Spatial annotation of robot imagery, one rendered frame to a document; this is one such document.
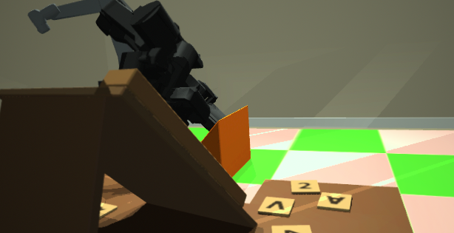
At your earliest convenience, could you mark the yellow letter tile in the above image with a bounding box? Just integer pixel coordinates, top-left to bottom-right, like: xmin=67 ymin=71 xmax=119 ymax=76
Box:
xmin=271 ymin=225 xmax=312 ymax=233
xmin=317 ymin=192 xmax=352 ymax=212
xmin=291 ymin=180 xmax=320 ymax=194
xmin=258 ymin=197 xmax=294 ymax=217

